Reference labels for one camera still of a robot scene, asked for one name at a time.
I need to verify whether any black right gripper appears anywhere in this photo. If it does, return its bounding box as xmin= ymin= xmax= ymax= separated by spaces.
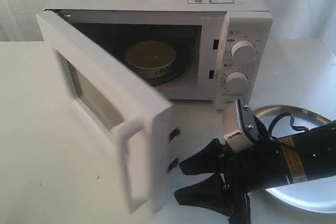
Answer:
xmin=173 ymin=118 xmax=283 ymax=224

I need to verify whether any white microwave door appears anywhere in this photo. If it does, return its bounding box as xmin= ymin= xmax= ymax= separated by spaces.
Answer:
xmin=37 ymin=10 xmax=180 ymax=212

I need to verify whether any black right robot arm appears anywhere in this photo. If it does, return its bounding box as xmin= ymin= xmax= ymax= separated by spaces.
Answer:
xmin=174 ymin=116 xmax=335 ymax=223

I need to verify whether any white box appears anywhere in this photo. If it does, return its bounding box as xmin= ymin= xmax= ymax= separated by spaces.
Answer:
xmin=37 ymin=0 xmax=272 ymax=115

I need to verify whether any yellow-green ceramic bowl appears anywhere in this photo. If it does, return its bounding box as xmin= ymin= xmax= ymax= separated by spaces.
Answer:
xmin=125 ymin=40 xmax=177 ymax=79

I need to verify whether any white lower timer knob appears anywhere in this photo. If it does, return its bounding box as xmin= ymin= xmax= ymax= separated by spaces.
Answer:
xmin=225 ymin=71 xmax=248 ymax=92

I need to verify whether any round stainless steel plate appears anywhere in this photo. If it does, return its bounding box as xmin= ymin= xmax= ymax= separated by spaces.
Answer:
xmin=254 ymin=105 xmax=335 ymax=214

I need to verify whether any white upper power knob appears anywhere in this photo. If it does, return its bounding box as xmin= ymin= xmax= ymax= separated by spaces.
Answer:
xmin=230 ymin=40 xmax=256 ymax=63

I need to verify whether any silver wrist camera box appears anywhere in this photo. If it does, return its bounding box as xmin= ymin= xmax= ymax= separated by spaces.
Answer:
xmin=222 ymin=99 xmax=258 ymax=153

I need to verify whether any black camera cable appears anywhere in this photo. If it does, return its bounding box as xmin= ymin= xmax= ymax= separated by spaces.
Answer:
xmin=267 ymin=113 xmax=313 ymax=143

